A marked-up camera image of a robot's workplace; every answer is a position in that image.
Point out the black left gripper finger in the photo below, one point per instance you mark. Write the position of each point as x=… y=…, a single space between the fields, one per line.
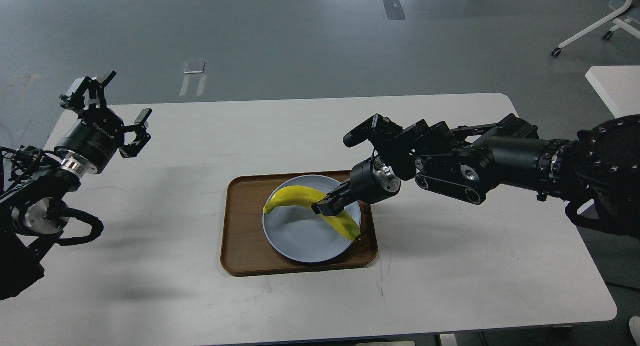
x=87 y=92
x=142 y=136

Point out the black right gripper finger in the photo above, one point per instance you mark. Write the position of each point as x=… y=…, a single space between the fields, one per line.
x=335 y=203
x=345 y=186

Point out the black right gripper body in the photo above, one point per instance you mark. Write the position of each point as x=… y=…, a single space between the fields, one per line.
x=372 y=181

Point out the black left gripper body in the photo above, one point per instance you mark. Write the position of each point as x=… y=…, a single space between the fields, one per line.
x=96 y=136

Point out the yellow banana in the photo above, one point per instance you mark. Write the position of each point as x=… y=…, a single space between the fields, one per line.
x=304 y=196

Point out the light blue plate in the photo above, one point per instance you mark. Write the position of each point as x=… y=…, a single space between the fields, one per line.
x=298 y=233

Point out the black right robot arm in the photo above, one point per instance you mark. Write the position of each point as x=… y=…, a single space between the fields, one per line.
x=597 y=174

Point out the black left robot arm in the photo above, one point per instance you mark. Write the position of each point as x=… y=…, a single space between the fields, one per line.
x=34 y=216

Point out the brown wooden tray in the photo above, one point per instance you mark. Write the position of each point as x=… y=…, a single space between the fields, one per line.
x=245 y=249

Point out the white side table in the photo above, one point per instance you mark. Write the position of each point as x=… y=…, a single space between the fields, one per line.
x=618 y=87

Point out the white rolling chair base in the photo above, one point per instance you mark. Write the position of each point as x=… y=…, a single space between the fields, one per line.
x=624 y=16

